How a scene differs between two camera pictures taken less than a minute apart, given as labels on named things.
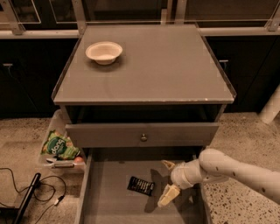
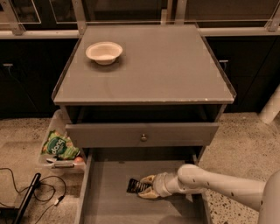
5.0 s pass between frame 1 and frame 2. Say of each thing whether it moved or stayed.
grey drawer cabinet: stayed
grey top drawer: stayed
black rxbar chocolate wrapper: stayed
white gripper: moved
